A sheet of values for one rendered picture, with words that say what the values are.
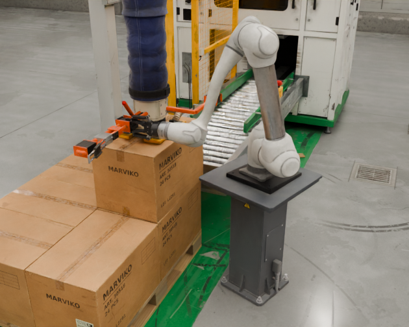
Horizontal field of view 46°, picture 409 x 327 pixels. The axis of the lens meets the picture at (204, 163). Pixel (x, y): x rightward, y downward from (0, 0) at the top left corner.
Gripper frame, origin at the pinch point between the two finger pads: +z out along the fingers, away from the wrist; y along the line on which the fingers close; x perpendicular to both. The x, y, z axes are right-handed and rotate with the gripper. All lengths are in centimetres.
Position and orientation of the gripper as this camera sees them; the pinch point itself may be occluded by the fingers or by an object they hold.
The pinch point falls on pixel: (126, 124)
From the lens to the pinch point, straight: 254.5
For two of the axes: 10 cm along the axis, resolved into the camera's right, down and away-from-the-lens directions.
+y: 0.1, 9.0, 4.3
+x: 3.9, -4.0, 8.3
